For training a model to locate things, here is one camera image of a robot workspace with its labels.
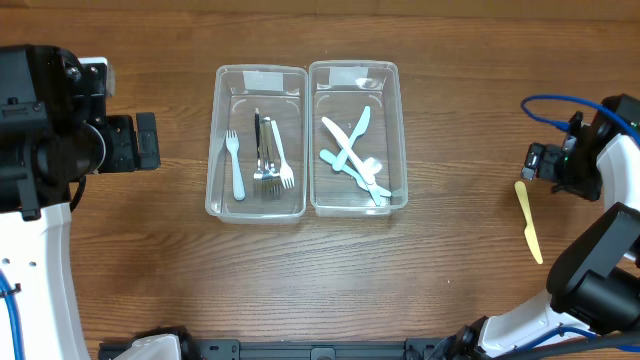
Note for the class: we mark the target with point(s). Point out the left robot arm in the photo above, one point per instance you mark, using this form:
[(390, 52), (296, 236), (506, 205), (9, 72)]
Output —
[(39, 312)]

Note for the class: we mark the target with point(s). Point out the right clear plastic container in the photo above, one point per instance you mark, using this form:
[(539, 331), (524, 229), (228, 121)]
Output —
[(340, 89)]

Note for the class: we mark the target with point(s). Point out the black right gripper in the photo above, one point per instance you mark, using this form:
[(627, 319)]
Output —
[(533, 161)]

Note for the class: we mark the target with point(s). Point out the silver metal fork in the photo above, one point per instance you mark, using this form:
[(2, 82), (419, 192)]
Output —
[(273, 181), (264, 169)]

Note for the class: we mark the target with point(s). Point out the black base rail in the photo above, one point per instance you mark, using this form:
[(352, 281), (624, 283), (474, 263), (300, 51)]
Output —
[(191, 347)]

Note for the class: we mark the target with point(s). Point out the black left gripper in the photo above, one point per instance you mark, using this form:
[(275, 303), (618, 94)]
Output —
[(147, 141)]

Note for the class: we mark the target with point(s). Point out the grey plastic knife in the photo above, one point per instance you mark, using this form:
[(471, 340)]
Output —
[(373, 188)]

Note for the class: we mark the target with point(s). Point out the small white plastic fork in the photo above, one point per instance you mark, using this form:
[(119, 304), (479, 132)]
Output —
[(285, 171)]

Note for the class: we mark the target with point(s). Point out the yellow plastic knife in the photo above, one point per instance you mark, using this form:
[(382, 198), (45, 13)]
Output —
[(529, 230)]

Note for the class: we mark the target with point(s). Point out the black handled metal fork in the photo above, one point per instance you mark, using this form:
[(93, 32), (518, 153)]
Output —
[(258, 174)]

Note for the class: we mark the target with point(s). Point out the mint green plastic knife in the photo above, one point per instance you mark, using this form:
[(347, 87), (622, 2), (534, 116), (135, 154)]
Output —
[(330, 158)]

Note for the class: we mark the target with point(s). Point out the light blue plastic knife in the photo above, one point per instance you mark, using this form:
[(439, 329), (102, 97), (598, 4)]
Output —
[(359, 130)]

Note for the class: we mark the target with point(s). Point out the left clear plastic container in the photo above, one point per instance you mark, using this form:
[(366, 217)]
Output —
[(280, 93)]

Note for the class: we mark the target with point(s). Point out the white plastic knife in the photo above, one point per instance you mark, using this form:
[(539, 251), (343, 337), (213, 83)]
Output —
[(343, 141)]

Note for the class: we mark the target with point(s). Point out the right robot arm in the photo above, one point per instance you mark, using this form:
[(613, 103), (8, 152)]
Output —
[(589, 303)]

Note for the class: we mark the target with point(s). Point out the clear plastic container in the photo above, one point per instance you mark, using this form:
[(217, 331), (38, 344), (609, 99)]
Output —
[(340, 89), (280, 93)]

